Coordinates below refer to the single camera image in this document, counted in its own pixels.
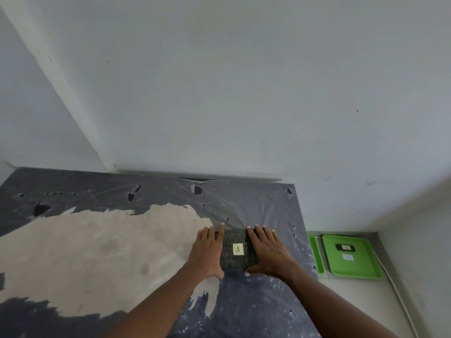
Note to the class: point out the dark patterned cloth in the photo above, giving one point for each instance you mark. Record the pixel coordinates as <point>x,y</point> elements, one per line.
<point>234,263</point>

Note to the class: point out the pale yellow square label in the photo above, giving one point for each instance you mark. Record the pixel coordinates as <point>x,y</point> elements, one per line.
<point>238,249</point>

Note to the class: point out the small white paper label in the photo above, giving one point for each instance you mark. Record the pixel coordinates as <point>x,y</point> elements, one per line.
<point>348,257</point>

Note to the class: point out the person's right thumb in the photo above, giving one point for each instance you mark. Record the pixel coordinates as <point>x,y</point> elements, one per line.
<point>253,269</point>

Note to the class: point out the torn dark plastic table cover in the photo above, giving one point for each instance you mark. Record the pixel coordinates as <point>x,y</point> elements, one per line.
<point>246,313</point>

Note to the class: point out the person's left middle finger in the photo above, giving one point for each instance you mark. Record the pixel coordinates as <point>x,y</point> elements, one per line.
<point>212,234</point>

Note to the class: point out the person's right hand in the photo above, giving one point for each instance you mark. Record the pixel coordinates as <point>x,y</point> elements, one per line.
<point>269,255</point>

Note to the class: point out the person's right forearm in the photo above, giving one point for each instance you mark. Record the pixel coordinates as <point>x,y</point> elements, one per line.
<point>331,306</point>

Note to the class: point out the large green plastic tray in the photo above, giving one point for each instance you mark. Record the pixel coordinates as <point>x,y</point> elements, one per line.
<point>352,267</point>

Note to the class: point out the person's right middle finger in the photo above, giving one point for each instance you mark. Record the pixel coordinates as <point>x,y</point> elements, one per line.
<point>260,232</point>

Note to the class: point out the person's right little finger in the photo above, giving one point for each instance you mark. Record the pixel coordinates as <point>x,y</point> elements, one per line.
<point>275,236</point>

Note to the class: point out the person's left thumb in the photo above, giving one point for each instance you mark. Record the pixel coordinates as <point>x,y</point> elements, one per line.
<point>219,272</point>

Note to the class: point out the person's left hand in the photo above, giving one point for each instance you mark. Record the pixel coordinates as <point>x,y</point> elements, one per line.
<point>206,255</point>

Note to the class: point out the person's left forearm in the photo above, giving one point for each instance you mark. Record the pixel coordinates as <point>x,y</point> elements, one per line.
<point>158,306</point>

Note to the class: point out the narrow green plastic tray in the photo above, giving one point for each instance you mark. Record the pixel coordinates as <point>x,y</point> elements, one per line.
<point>315,253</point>

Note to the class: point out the small black labelled object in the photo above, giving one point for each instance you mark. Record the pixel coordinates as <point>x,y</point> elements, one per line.
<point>345,247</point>

